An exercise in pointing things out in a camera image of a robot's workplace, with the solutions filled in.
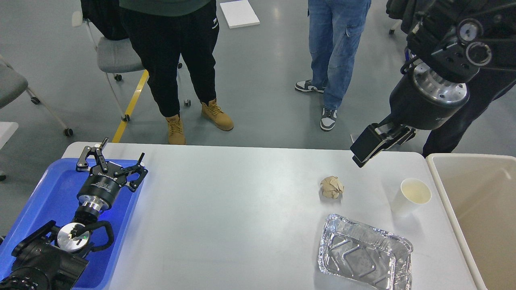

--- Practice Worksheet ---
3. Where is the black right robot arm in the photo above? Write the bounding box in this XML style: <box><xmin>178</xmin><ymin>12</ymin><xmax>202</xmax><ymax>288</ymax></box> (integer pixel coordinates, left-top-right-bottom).
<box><xmin>350</xmin><ymin>0</ymin><xmax>515</xmax><ymax>167</ymax></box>

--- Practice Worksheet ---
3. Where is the beige plastic bin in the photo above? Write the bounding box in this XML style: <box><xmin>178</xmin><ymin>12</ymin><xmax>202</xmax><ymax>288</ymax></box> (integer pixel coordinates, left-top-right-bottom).
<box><xmin>426</xmin><ymin>153</ymin><xmax>516</xmax><ymax>290</ymax></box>

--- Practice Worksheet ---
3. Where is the chair with dark jacket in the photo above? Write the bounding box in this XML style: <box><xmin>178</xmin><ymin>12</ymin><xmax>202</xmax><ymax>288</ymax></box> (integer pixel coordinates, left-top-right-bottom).
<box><xmin>386</xmin><ymin>0</ymin><xmax>418</xmax><ymax>34</ymax></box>

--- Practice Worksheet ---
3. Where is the white paper cup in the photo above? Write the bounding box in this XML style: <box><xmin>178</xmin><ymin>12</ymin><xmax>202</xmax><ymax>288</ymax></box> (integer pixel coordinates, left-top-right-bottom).
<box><xmin>391</xmin><ymin>178</ymin><xmax>432</xmax><ymax>217</ymax></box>

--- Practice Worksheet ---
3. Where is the person in blue jeans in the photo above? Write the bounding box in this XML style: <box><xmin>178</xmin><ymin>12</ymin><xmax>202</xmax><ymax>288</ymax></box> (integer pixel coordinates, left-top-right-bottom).
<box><xmin>295</xmin><ymin>0</ymin><xmax>372</xmax><ymax>132</ymax></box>

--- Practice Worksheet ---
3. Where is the black jacket on chair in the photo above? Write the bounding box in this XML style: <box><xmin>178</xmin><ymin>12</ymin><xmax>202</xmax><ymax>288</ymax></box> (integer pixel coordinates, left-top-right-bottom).
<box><xmin>81</xmin><ymin>0</ymin><xmax>129</xmax><ymax>41</ymax></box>

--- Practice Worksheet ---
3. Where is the aluminium foil tray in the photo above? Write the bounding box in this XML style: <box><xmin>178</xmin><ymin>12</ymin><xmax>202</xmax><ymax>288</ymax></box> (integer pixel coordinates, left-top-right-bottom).
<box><xmin>318</xmin><ymin>213</ymin><xmax>413</xmax><ymax>290</ymax></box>

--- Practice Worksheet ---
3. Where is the crumpled brown paper ball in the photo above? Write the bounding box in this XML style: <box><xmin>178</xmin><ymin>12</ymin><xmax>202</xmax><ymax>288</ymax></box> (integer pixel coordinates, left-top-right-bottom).
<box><xmin>320</xmin><ymin>176</ymin><xmax>344</xmax><ymax>199</ymax></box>

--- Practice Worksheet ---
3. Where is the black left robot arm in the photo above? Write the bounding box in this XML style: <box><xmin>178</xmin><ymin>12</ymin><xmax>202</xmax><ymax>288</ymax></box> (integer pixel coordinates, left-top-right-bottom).
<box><xmin>1</xmin><ymin>138</ymin><xmax>148</xmax><ymax>290</ymax></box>

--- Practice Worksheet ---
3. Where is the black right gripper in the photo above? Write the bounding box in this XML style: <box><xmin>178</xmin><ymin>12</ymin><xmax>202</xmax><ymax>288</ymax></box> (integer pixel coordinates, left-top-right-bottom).
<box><xmin>350</xmin><ymin>62</ymin><xmax>470</xmax><ymax>168</ymax></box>

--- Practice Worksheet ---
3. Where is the white table edge left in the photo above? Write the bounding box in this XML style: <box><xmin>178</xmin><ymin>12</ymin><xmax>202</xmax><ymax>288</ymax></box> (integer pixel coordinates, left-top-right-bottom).
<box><xmin>0</xmin><ymin>122</ymin><xmax>19</xmax><ymax>149</ymax></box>

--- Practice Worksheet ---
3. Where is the person in black trousers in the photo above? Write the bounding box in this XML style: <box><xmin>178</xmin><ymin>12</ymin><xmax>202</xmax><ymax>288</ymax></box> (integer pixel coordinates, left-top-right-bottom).
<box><xmin>119</xmin><ymin>0</ymin><xmax>234</xmax><ymax>145</ymax></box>

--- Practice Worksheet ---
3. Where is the small grey floor plate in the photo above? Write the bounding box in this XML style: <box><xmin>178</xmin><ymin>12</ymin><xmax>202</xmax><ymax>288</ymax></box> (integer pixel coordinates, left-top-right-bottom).
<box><xmin>350</xmin><ymin>134</ymin><xmax>363</xmax><ymax>147</ymax></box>

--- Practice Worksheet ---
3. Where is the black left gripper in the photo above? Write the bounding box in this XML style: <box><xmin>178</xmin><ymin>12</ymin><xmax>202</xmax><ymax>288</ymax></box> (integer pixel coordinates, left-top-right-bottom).
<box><xmin>76</xmin><ymin>137</ymin><xmax>149</xmax><ymax>211</ymax></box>

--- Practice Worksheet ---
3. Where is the person in dark clothes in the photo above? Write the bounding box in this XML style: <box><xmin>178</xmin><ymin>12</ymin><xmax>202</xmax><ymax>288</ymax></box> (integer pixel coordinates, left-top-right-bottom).
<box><xmin>422</xmin><ymin>70</ymin><xmax>516</xmax><ymax>157</ymax></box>

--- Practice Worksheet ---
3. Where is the grey chair at left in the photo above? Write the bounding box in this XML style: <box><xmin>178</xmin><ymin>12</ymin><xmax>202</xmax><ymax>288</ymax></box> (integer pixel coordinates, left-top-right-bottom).
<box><xmin>0</xmin><ymin>56</ymin><xmax>74</xmax><ymax>137</ymax></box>

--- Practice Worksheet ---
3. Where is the grey chair with white frame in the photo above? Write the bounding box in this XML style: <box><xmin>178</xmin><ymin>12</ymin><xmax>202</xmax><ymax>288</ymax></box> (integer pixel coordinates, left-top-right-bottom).
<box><xmin>72</xmin><ymin>10</ymin><xmax>191</xmax><ymax>122</ymax></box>

